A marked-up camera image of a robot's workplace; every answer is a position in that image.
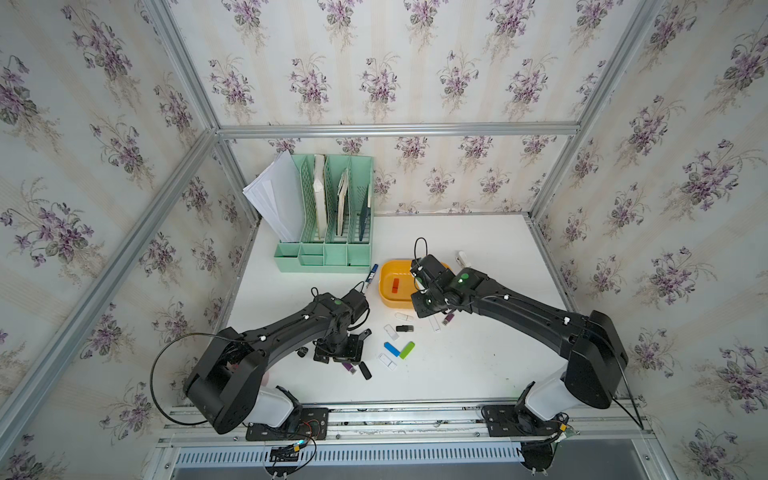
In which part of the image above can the white slider usb drive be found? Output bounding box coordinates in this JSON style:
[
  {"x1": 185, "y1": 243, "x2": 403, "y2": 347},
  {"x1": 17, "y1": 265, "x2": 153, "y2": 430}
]
[{"x1": 378, "y1": 353, "x2": 397, "y2": 371}]

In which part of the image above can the yellow plastic storage box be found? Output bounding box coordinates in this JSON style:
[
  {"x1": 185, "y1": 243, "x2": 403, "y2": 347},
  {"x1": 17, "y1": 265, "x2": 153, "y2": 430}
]
[{"x1": 378, "y1": 259, "x2": 417, "y2": 310}]

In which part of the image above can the green usb drive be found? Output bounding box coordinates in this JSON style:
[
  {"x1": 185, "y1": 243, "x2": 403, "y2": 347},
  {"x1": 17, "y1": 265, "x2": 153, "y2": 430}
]
[{"x1": 399, "y1": 341, "x2": 415, "y2": 359}]

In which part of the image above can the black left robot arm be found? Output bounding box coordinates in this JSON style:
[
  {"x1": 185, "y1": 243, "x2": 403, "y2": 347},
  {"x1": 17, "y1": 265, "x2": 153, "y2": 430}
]
[{"x1": 183, "y1": 288, "x2": 370, "y2": 434}]

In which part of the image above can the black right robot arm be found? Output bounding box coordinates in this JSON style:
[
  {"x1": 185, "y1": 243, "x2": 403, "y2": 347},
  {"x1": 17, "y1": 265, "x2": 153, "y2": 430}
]
[{"x1": 410, "y1": 255, "x2": 629, "y2": 421}]

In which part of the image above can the white flat usb drive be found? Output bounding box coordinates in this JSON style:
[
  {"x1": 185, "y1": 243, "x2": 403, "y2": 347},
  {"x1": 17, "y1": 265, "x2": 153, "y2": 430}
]
[{"x1": 428, "y1": 315, "x2": 441, "y2": 332}]

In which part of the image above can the black capsule usb drive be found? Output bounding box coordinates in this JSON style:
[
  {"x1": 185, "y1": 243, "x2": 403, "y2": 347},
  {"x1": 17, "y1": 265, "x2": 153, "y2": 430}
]
[{"x1": 359, "y1": 362, "x2": 372, "y2": 381}]

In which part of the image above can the blue usb drive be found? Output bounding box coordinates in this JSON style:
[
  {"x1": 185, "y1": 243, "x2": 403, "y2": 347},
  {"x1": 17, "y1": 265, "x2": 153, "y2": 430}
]
[{"x1": 384, "y1": 342, "x2": 401, "y2": 357}]

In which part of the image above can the white small device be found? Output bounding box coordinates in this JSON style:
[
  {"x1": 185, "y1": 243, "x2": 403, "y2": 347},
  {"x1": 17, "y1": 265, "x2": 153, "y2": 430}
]
[{"x1": 456, "y1": 251, "x2": 471, "y2": 268}]

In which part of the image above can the blue white marker pen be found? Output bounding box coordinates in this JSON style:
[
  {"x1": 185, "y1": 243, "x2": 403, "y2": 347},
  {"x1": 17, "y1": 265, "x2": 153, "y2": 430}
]
[{"x1": 363, "y1": 264, "x2": 379, "y2": 291}]

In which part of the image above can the beige notebook in organizer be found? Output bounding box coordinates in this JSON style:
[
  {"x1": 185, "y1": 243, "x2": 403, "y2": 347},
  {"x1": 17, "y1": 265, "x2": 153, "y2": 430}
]
[{"x1": 336, "y1": 168, "x2": 349, "y2": 236}]

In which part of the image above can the white book in organizer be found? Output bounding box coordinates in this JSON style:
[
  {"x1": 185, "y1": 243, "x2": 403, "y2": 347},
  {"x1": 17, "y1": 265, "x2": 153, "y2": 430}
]
[{"x1": 312, "y1": 154, "x2": 328, "y2": 241}]

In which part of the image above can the green desk file organizer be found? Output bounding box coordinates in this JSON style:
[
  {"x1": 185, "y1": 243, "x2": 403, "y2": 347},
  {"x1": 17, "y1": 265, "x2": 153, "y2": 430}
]
[{"x1": 274, "y1": 154, "x2": 374, "y2": 274}]

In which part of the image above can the white paper stack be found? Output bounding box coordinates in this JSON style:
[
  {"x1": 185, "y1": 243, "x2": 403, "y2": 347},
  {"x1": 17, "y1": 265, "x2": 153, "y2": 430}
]
[{"x1": 242, "y1": 152, "x2": 305, "y2": 243}]

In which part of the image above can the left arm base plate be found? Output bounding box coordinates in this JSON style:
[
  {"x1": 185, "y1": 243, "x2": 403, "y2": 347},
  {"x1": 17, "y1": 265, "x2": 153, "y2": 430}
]
[{"x1": 245, "y1": 408, "x2": 330, "y2": 441}]

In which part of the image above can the aluminium front rail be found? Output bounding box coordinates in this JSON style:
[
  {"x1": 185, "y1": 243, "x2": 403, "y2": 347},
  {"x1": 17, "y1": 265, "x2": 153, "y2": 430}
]
[{"x1": 153, "y1": 398, "x2": 657, "y2": 448}]

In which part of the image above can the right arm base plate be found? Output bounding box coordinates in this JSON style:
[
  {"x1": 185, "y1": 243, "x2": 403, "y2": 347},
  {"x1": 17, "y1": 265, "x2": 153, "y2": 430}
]
[{"x1": 480, "y1": 405, "x2": 569, "y2": 438}]

